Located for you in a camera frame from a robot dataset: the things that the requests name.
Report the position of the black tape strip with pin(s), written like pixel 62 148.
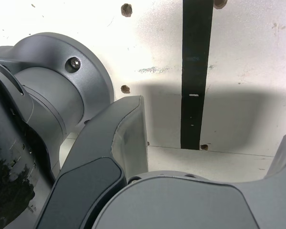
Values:
pixel 195 71

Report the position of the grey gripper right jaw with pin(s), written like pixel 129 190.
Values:
pixel 193 205

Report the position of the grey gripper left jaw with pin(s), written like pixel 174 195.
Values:
pixel 97 148

